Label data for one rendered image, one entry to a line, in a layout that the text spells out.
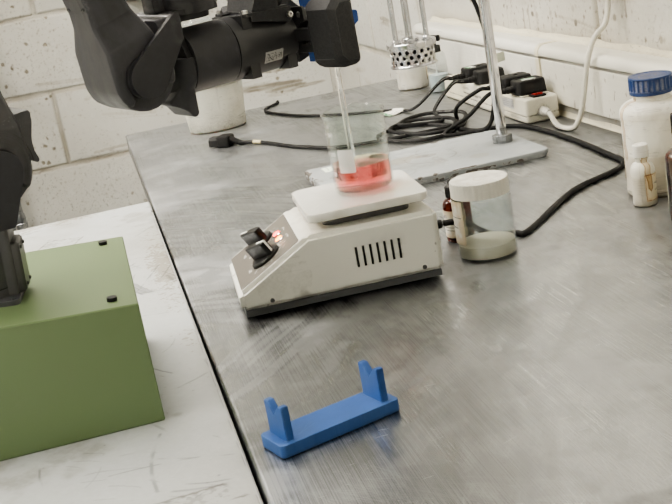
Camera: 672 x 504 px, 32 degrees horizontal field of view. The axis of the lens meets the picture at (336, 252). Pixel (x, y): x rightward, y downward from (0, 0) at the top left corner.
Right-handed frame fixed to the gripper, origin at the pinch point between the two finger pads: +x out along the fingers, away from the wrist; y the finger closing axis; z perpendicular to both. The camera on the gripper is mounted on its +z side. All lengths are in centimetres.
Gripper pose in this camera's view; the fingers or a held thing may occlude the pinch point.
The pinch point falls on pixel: (327, 22)
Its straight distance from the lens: 113.1
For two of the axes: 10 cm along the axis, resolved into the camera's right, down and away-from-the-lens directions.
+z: -1.8, -9.4, -2.8
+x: 7.7, -3.2, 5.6
